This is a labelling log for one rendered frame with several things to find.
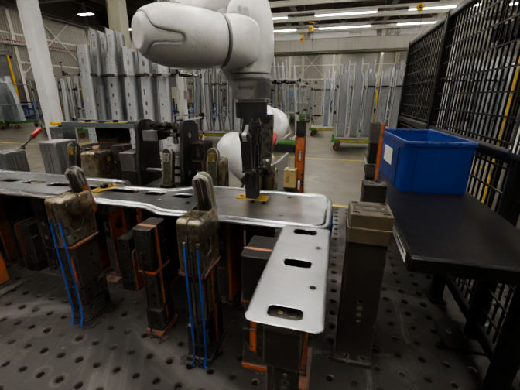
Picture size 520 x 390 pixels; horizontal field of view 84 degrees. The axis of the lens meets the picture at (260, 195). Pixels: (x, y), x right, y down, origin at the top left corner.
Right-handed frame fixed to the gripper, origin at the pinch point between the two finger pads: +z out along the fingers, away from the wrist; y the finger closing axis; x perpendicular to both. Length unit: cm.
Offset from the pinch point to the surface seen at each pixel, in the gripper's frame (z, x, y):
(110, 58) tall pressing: -84, -350, -373
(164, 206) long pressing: 4.9, -20.5, 9.1
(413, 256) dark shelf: 2.4, 33.0, 24.6
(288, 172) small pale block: -0.9, 7.4, -10.9
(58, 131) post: -8, -94, -30
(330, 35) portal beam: -235, -32, -1138
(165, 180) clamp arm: 4.4, -32.8, -11.1
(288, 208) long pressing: 5.1, 9.8, 2.2
